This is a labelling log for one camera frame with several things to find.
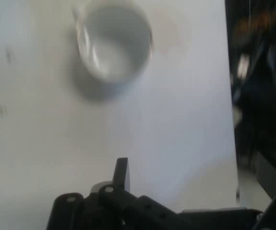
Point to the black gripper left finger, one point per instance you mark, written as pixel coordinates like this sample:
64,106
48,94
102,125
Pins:
122,175

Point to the white mug with dark rim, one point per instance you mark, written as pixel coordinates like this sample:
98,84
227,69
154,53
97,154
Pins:
115,45

